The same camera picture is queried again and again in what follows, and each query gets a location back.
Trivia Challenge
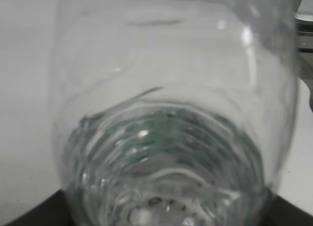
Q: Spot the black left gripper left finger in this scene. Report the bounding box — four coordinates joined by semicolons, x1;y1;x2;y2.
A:
7;190;75;226

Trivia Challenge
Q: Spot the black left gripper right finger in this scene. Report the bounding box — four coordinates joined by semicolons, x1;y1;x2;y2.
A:
259;187;313;226

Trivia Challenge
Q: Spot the clear water bottle green label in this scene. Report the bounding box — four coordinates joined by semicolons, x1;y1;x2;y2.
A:
50;0;298;226

